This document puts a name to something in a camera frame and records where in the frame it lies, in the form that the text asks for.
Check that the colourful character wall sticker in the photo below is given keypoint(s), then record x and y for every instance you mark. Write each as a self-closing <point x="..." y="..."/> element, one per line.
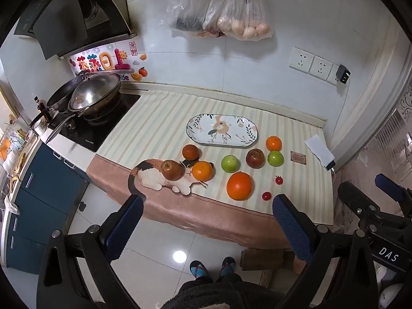
<point x="96" y="61"/>

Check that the steel wok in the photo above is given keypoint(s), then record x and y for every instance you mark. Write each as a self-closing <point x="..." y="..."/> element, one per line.
<point x="107" y="104"/>

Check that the black glass cooktop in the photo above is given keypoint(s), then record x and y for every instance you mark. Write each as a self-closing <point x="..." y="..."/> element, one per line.
<point x="96" y="135"/>

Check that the steel wok lid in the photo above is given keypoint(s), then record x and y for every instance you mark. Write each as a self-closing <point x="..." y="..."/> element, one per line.
<point x="93" y="90"/>

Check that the plastic bag of eggs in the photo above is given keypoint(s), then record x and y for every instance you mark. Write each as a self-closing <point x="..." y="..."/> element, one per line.
<point x="244" y="22"/>

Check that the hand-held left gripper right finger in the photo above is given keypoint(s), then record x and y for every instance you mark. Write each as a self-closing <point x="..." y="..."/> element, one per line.
<point x="291" y="228"/>

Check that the persimmon wall sticker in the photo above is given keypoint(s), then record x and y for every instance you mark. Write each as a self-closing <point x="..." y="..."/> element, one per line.
<point x="142" y="70"/>

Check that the wooden block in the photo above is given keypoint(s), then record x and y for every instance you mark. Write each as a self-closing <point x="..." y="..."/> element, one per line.
<point x="264" y="260"/>

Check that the large orange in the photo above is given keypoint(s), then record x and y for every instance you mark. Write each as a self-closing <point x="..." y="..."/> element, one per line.
<point x="239" y="185"/>

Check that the blue striped slipper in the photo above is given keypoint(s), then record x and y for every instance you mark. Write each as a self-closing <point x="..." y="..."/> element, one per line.
<point x="199" y="269"/>
<point x="228" y="266"/>

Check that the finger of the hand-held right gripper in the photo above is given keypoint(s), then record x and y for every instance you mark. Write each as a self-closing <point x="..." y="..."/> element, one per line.
<point x="357" y="199"/>
<point x="391" y="188"/>

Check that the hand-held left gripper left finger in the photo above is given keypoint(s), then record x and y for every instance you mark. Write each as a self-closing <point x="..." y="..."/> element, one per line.
<point x="125" y="228"/>

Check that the oval floral ceramic plate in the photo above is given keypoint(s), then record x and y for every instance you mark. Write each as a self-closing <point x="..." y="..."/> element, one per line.
<point x="222" y="130"/>

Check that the red stamp wall sticker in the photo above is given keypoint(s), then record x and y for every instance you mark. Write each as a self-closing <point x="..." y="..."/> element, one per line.
<point x="132" y="45"/>

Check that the small orange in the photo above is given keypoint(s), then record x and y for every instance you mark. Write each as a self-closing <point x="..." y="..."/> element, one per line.
<point x="274" y="143"/>

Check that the medium orange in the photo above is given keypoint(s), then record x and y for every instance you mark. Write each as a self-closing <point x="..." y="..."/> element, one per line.
<point x="202" y="170"/>

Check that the blue kitchen cabinet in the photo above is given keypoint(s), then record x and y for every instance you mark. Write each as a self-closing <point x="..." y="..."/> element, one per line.
<point x="41" y="193"/>

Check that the plastic bag with dark contents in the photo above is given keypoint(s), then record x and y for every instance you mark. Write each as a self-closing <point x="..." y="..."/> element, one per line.
<point x="190" y="9"/>

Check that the brown cloth label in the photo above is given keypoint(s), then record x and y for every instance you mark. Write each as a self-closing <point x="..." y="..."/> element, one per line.
<point x="298" y="157"/>

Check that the black range hood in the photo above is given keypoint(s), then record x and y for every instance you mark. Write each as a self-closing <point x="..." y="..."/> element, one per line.
<point x="64" y="16"/>

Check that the dark red apple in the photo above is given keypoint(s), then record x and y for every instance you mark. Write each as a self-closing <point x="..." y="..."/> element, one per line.
<point x="255" y="158"/>

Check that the grey plug charger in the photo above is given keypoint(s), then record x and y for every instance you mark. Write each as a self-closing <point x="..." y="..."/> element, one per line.
<point x="343" y="75"/>

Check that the white cloth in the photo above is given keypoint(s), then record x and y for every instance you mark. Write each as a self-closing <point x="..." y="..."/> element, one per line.
<point x="394" y="293"/>

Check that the green apple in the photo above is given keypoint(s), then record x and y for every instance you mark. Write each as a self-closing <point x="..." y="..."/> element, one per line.
<point x="276" y="158"/>
<point x="229" y="163"/>

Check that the dark frying pan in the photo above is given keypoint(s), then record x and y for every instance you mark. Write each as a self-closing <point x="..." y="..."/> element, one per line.
<point x="59" y="96"/>

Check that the reddish orange apple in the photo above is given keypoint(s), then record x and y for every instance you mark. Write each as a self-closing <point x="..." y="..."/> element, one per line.
<point x="190" y="152"/>

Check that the brownish red apple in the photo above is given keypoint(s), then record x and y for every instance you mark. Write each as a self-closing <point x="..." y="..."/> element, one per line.
<point x="170" y="169"/>

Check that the red cherry tomato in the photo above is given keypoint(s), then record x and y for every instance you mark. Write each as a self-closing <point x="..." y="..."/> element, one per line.
<point x="266" y="195"/>
<point x="278" y="180"/>

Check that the person's black fleece clothing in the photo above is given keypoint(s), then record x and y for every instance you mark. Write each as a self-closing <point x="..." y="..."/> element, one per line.
<point x="225" y="293"/>

